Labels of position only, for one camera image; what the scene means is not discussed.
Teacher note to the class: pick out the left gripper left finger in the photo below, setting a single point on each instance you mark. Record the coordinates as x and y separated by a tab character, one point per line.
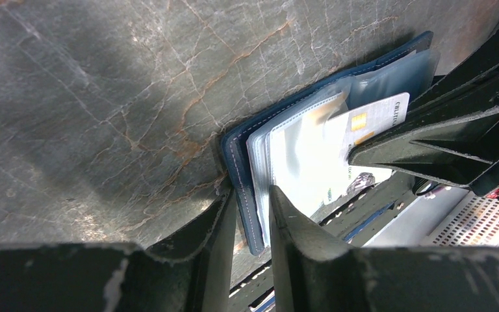
190	270

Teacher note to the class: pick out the blue card holder wallet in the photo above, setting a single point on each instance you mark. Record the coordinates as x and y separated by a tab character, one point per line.
284	144

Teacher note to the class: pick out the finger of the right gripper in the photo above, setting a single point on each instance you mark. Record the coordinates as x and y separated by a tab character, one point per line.
460	149
476	70

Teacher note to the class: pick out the white credit card gold chip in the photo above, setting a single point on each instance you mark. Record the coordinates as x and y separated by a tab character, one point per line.
346	131

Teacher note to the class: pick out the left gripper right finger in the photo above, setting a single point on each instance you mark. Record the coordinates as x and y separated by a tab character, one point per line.
316	271

